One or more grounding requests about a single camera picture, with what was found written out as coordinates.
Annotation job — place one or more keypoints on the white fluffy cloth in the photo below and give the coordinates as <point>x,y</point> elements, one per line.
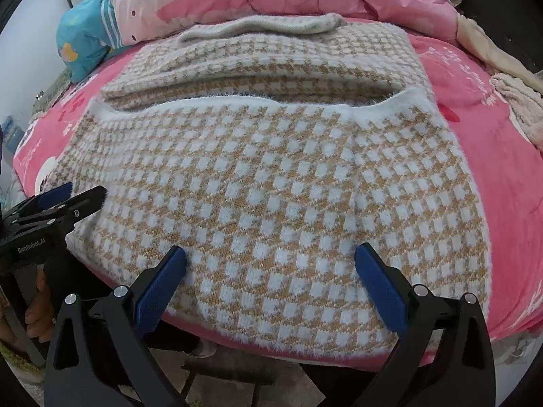
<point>521,101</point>

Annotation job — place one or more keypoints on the person's left hand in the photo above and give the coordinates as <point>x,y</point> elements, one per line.
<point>40,309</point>

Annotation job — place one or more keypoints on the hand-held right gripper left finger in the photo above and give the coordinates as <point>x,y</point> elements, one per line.
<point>161,288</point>

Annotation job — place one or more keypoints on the tan white checked knit sweater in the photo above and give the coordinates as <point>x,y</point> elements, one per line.
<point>271,199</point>

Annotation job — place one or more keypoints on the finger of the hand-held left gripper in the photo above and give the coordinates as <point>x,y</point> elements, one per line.
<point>55,193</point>
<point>85,203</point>

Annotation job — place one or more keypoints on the green mat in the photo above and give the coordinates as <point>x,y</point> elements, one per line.
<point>53,93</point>

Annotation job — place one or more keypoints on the pink floral blanket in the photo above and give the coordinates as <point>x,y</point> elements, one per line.
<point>488,144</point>

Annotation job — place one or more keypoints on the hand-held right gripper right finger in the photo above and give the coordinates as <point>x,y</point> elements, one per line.
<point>382,288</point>

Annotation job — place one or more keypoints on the black padded headboard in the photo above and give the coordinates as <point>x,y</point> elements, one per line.
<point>496,17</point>

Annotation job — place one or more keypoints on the white shoe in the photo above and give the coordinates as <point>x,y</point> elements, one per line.
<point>199,349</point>

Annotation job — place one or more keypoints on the cream garment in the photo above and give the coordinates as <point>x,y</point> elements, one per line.
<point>479,46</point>

